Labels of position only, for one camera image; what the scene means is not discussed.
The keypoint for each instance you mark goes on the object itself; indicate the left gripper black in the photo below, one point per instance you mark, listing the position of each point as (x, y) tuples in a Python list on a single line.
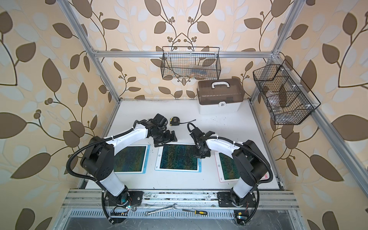
[(168, 139)]

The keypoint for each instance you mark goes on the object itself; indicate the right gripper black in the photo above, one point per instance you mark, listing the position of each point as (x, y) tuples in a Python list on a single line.
[(207, 155)]

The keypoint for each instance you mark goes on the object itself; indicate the blue writing tablet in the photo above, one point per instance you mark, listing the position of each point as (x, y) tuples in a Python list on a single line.
[(132, 160), (178, 158)]

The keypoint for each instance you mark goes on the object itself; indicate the pink writing tablet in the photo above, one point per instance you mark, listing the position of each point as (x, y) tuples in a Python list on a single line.
[(227, 170)]

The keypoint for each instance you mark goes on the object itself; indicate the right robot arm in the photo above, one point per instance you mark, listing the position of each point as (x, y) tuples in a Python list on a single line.
[(254, 169)]

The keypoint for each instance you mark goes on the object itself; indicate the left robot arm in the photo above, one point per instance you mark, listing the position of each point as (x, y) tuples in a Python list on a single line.
[(98, 155)]

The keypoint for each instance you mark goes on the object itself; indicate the black yellow tape measure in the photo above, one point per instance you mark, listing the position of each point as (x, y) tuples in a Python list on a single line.
[(175, 121)]

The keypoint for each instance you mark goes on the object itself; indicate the brown lid storage box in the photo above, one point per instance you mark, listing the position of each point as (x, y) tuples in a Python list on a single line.
[(219, 96)]

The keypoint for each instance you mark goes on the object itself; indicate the yellow black screwdriver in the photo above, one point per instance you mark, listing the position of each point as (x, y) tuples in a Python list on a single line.
[(196, 212)]

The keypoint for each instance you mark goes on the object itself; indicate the silver wrench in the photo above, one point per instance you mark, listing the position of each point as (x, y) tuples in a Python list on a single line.
[(172, 207)]

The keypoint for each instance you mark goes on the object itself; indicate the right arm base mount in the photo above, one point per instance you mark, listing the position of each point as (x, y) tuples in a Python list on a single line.
[(227, 199)]

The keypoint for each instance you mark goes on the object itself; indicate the black wire basket back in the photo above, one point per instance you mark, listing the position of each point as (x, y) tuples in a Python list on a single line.
[(200, 63)]

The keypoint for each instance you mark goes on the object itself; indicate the black wire basket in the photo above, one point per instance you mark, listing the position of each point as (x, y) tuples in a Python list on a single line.
[(287, 97), (200, 63)]

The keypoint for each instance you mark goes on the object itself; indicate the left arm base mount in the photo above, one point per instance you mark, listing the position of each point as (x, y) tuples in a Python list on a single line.
[(132, 198)]

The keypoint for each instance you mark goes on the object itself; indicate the black wire basket right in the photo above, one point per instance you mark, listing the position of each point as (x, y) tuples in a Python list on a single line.
[(287, 97)]

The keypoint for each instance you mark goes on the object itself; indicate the aluminium frame rail front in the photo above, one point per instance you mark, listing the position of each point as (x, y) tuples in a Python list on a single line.
[(198, 199)]

